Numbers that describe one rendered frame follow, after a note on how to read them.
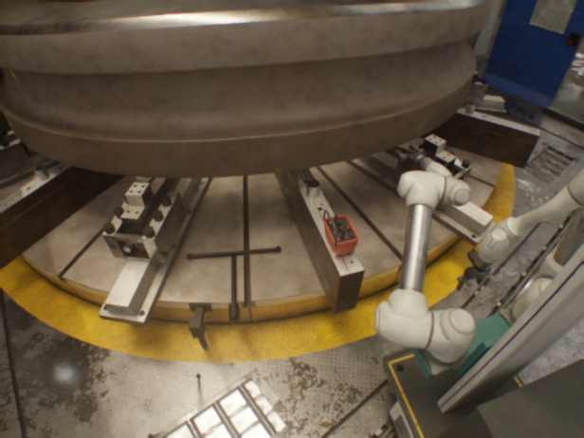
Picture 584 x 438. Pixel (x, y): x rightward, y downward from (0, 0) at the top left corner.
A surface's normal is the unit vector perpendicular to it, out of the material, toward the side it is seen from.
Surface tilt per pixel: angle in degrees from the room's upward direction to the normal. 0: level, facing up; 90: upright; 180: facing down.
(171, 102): 90
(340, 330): 0
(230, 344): 0
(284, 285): 0
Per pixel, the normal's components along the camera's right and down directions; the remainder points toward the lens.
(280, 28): 0.21, 0.68
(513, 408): 0.00, -0.72
